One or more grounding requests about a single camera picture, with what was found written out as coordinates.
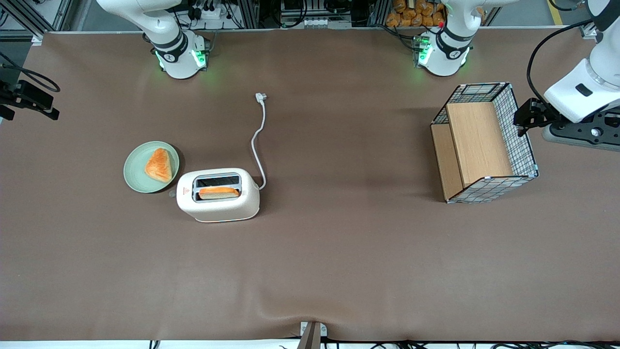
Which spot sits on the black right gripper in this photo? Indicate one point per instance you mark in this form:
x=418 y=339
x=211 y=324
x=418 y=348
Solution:
x=12 y=93

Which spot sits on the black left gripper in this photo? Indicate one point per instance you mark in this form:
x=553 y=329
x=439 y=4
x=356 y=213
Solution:
x=539 y=111

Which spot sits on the white two-slot toaster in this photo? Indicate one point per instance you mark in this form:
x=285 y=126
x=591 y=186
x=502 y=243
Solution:
x=218 y=211

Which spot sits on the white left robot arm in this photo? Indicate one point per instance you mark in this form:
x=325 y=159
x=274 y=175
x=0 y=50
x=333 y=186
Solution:
x=448 y=53

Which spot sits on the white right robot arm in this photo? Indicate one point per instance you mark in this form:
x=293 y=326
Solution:
x=177 y=58

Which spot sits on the bread slice in toaster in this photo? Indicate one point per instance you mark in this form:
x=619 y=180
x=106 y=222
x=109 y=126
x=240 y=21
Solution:
x=219 y=193

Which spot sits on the wooden board insert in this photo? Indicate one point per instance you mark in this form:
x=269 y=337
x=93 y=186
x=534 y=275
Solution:
x=479 y=140

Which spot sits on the pale green round plate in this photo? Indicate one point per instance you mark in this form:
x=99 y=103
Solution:
x=135 y=169

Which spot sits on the orange triangular pastry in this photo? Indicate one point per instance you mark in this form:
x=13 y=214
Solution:
x=160 y=167

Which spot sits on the pile of bread rolls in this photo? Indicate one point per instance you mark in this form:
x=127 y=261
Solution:
x=411 y=14

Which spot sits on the white power strip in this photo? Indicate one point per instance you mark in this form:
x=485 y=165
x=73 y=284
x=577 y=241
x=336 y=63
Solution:
x=208 y=10

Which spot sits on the brown table mat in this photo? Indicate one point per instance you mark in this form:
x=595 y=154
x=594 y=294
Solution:
x=339 y=266

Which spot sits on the grey left wrist mount plate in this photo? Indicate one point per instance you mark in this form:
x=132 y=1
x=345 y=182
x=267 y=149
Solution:
x=581 y=135

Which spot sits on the aluminium frame rail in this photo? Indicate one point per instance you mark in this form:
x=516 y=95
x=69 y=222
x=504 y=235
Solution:
x=29 y=14

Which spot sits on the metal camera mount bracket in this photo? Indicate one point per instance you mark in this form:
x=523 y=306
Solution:
x=312 y=334

